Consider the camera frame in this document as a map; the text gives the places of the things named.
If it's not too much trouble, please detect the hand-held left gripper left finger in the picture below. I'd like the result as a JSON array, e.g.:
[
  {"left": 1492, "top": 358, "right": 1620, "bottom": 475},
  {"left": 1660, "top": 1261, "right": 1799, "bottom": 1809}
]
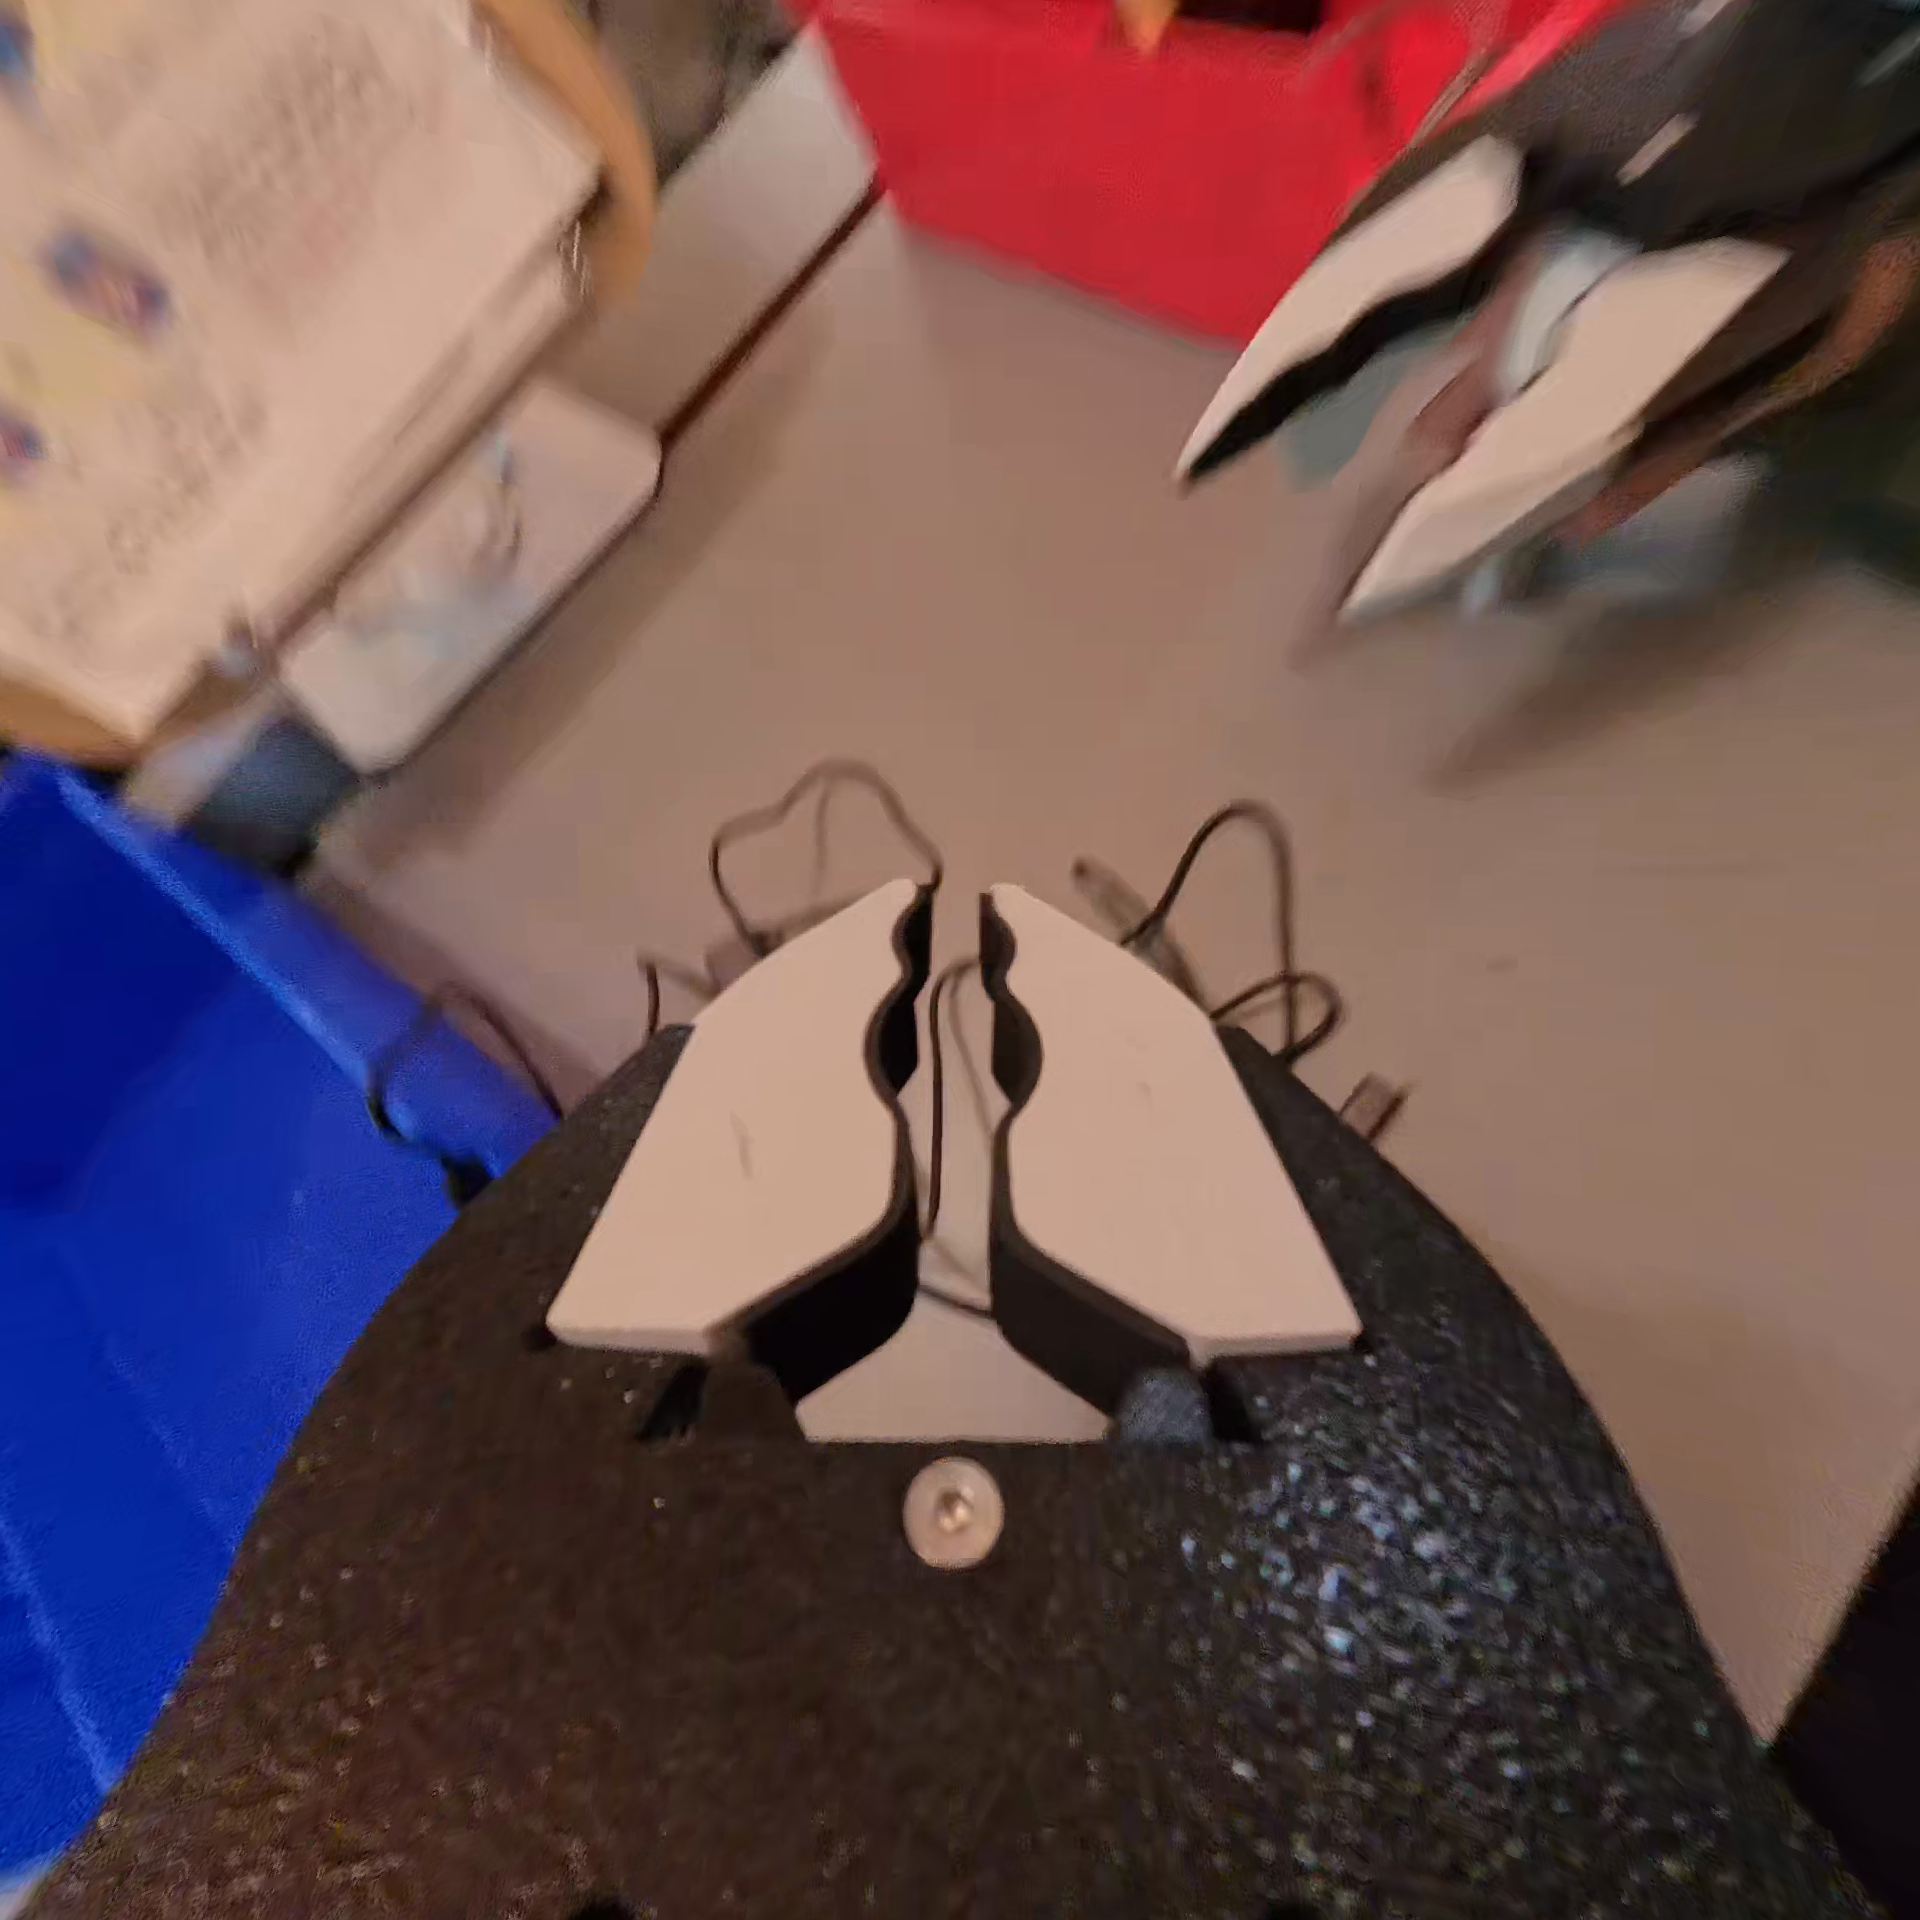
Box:
[{"left": 544, "top": 879, "right": 939, "bottom": 1405}]

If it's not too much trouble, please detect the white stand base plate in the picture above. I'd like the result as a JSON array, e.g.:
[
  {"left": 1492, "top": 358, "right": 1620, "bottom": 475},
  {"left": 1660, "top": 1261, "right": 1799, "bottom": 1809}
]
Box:
[{"left": 275, "top": 376, "right": 664, "bottom": 778}]

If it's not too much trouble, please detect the blue plastic bin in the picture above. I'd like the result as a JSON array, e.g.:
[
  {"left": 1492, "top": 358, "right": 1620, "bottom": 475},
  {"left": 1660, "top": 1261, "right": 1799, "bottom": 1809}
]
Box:
[{"left": 0, "top": 750, "right": 560, "bottom": 1883}]

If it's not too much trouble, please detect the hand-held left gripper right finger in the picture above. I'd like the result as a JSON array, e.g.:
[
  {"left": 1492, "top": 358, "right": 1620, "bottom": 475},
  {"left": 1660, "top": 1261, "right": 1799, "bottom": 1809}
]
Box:
[{"left": 978, "top": 882, "right": 1366, "bottom": 1419}]

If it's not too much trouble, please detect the red plastic bin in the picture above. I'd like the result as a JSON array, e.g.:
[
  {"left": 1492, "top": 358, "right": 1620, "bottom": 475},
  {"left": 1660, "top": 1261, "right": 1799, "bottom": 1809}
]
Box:
[{"left": 815, "top": 0, "right": 1629, "bottom": 351}]

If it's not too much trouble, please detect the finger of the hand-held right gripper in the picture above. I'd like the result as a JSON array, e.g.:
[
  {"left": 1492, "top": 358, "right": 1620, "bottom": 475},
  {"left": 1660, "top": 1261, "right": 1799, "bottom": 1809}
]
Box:
[
  {"left": 1172, "top": 135, "right": 1532, "bottom": 485},
  {"left": 1334, "top": 241, "right": 1796, "bottom": 629}
]

